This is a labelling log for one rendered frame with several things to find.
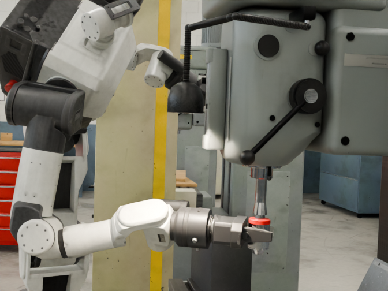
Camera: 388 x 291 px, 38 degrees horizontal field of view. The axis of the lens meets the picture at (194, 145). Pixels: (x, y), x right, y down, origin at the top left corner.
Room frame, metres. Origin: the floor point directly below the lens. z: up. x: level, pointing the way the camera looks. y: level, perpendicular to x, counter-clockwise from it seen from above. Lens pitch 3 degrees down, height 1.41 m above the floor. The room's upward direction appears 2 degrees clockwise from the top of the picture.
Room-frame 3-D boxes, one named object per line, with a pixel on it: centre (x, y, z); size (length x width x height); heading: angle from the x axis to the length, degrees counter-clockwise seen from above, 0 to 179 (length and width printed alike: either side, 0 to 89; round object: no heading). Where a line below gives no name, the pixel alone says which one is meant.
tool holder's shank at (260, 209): (1.20, -0.15, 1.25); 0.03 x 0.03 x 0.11
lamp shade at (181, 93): (1.10, 0.02, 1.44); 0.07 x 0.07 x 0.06
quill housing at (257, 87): (1.20, -0.15, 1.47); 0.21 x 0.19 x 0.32; 11
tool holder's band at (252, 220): (1.20, -0.15, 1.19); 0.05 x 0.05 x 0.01
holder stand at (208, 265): (1.63, -0.09, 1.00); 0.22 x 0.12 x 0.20; 15
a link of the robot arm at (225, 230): (1.22, -0.06, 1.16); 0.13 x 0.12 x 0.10; 168
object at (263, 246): (1.20, -0.15, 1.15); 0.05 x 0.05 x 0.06
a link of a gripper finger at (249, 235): (1.17, -0.14, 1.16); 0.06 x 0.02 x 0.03; 78
